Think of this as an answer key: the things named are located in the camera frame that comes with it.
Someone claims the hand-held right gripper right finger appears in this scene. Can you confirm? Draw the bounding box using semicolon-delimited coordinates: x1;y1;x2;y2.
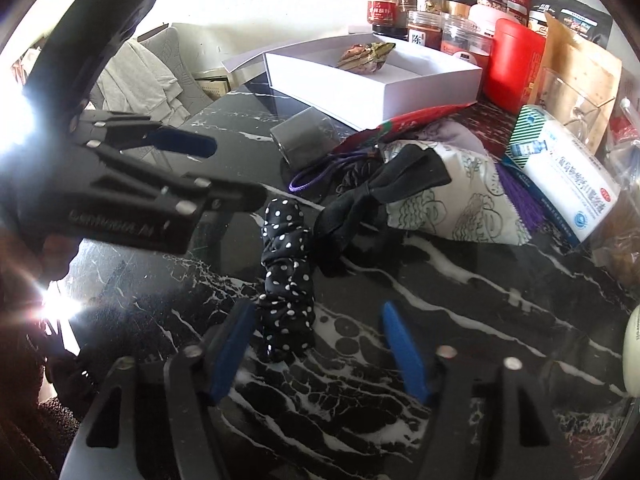
381;301;576;480

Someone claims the colourful snack packet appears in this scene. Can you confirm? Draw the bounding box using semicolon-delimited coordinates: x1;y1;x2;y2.
336;41;396;76

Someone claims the white cardboard box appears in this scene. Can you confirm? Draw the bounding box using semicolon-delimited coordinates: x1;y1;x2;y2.
221;32;484;132

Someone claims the glass cup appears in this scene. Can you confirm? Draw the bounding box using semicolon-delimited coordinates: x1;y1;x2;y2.
537;66;618;156

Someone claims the pale grey cloth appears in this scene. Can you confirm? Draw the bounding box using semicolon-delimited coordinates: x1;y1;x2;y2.
97;40;183;121

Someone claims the pink jar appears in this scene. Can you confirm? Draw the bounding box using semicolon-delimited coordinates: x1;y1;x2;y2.
470;4;508;36

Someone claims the dark fleece clothing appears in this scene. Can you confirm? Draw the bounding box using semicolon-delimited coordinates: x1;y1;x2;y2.
0;390;86;480

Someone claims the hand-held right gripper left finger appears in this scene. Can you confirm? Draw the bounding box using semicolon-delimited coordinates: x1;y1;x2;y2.
60;300;258;480

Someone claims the red bag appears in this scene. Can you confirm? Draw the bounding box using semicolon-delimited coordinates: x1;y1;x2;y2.
507;0;533;26

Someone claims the red canister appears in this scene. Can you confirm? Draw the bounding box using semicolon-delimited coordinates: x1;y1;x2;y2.
482;18;547;116

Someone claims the green white small box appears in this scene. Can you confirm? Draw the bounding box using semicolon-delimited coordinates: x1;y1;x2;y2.
502;105;621;248

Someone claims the grey plastic box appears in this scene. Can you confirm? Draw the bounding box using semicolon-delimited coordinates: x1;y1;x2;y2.
270;106;351;166

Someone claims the black food pouch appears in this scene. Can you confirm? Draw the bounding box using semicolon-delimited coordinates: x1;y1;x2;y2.
527;0;613;51

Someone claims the red label seasoning jar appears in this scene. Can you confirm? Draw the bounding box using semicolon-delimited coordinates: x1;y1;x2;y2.
366;0;399;26

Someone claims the black bow hair tie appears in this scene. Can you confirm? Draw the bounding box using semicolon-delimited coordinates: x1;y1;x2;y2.
314;144;453;277

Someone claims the dark lidded jar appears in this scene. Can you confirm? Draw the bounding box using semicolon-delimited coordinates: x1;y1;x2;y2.
372;22;408;41

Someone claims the purple cord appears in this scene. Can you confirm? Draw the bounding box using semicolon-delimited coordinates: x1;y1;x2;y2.
289;152;381;193

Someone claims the grey patterned chair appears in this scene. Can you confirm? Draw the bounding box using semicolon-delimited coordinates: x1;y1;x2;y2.
90;22;216;126

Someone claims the red snack packet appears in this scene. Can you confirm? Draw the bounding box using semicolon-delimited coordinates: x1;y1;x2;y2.
332;105;481;156

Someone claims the orange powder jar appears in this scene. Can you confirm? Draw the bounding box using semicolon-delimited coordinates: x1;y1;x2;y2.
406;10;446;51

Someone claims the purple tassel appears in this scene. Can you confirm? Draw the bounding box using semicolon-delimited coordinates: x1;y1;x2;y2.
495;162;543;233

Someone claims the white patterned snack packet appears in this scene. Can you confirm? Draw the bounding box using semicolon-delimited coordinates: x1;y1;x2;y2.
380;140;532;247

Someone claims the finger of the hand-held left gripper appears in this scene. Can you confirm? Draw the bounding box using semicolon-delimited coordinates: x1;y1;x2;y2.
75;115;219;160
95;147;268;216

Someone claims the kraft paper bag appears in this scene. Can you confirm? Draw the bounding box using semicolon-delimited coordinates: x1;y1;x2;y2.
530;12;623;156

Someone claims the polka dot scrunchie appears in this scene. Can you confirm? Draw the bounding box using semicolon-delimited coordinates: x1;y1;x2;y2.
257;198;317;363

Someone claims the wide clear jar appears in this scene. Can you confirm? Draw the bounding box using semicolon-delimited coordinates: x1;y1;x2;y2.
441;14;496;68

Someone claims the black scrunchie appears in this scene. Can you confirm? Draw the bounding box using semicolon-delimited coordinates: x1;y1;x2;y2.
336;160;386;198

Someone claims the white container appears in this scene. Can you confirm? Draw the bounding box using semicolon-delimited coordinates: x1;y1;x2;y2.
620;305;640;396

